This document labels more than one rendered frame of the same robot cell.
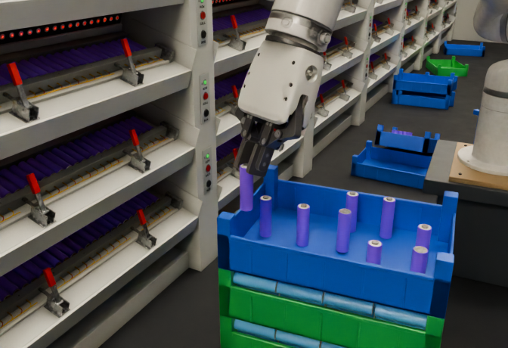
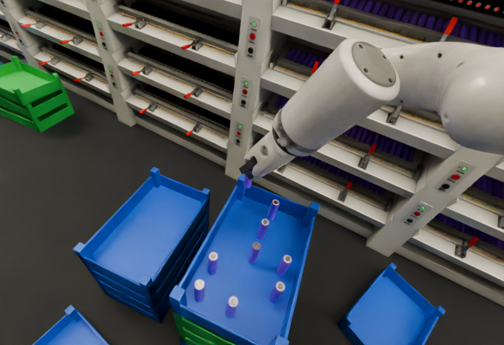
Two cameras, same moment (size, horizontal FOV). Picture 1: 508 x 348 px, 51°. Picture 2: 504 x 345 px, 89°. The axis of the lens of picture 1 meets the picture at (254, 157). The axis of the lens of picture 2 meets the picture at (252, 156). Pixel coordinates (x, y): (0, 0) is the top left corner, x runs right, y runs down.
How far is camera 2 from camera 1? 0.70 m
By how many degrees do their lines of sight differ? 70
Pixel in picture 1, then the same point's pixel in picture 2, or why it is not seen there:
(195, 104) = (438, 172)
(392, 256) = (245, 295)
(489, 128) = not seen: outside the picture
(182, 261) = (364, 231)
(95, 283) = (301, 179)
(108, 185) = (334, 152)
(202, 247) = (376, 239)
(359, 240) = (266, 275)
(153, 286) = (336, 217)
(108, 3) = not seen: hidden behind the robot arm
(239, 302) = not seen: hidden behind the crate
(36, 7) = (337, 40)
